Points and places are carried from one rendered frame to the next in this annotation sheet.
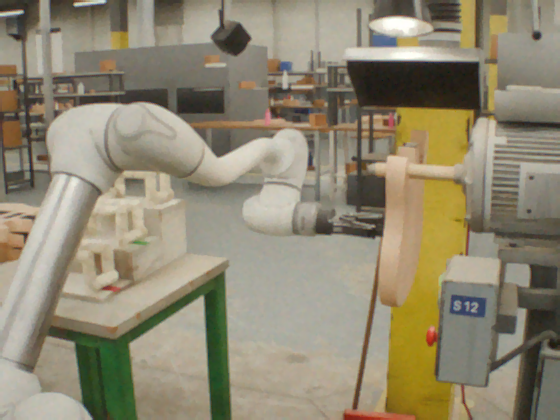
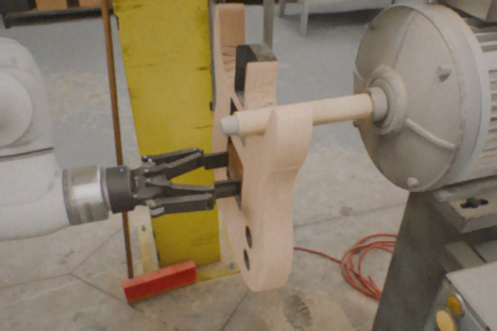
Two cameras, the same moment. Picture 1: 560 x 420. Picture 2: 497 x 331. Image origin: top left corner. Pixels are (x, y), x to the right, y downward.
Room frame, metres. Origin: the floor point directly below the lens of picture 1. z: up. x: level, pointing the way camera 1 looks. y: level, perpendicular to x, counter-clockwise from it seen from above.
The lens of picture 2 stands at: (0.97, 0.07, 1.53)
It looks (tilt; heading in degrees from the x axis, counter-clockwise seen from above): 36 degrees down; 322
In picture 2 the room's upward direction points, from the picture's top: straight up
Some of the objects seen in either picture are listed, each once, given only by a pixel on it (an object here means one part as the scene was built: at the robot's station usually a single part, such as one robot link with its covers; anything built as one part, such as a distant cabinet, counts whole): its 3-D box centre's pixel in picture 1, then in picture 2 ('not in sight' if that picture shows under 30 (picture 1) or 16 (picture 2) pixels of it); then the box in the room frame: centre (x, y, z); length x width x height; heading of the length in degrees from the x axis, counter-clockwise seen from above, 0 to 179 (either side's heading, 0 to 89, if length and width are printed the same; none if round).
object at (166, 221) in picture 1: (136, 229); not in sight; (1.76, 0.45, 1.02); 0.27 x 0.15 x 0.17; 72
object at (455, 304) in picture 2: not in sight; (453, 304); (1.08, -0.31, 1.10); 0.03 x 0.01 x 0.03; 158
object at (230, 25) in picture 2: (417, 149); (231, 38); (1.56, -0.36, 1.27); 0.07 x 0.04 x 0.10; 158
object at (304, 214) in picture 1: (309, 219); (89, 193); (1.55, -0.07, 1.09); 0.09 x 0.06 x 0.09; 158
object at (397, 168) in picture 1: (398, 173); (283, 129); (1.32, -0.26, 1.25); 0.07 x 0.04 x 0.09; 158
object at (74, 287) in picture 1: (77, 284); not in sight; (1.47, 0.55, 0.94); 0.27 x 0.15 x 0.01; 72
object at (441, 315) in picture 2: not in sight; (449, 322); (1.08, -0.32, 1.07); 0.03 x 0.01 x 0.03; 158
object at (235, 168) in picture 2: not in sight; (241, 171); (1.46, -0.30, 1.09); 0.10 x 0.03 x 0.05; 158
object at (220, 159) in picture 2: not in sight; (223, 159); (1.50, -0.29, 1.09); 0.07 x 0.01 x 0.03; 68
